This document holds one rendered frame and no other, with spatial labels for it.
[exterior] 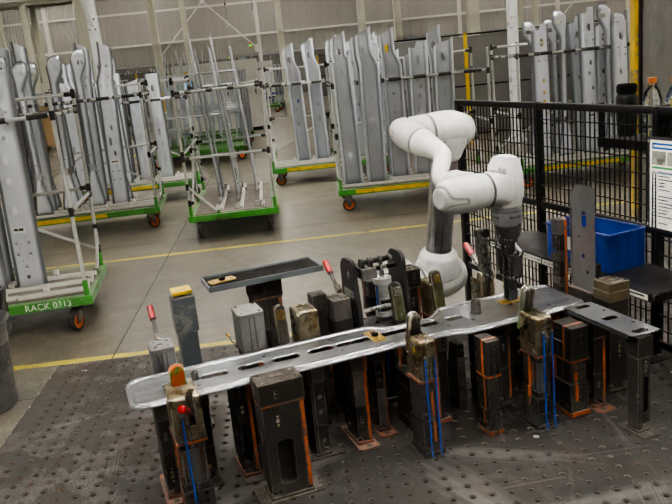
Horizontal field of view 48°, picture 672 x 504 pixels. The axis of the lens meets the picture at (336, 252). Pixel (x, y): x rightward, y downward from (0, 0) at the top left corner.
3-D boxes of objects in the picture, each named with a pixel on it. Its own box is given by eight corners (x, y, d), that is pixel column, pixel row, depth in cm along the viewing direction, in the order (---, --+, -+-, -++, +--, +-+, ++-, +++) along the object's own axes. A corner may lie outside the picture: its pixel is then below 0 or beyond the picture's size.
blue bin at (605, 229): (610, 274, 243) (609, 235, 240) (545, 256, 270) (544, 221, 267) (646, 264, 250) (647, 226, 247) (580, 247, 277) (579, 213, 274)
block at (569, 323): (570, 421, 220) (568, 331, 213) (546, 406, 230) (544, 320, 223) (596, 413, 223) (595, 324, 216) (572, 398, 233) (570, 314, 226)
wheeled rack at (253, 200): (281, 231, 831) (262, 68, 787) (191, 241, 824) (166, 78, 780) (277, 201, 1016) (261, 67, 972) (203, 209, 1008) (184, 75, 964)
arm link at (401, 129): (408, 125, 257) (441, 120, 263) (381, 112, 272) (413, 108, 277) (406, 161, 263) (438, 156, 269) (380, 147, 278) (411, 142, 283)
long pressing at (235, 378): (132, 417, 185) (131, 411, 185) (123, 384, 206) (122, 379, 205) (590, 304, 230) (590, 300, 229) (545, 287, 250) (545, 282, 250)
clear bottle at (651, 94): (651, 139, 249) (652, 78, 244) (637, 138, 255) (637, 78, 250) (666, 136, 251) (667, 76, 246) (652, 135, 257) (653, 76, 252)
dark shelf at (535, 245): (652, 304, 222) (652, 294, 221) (488, 245, 304) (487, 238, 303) (710, 290, 229) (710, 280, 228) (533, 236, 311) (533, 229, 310)
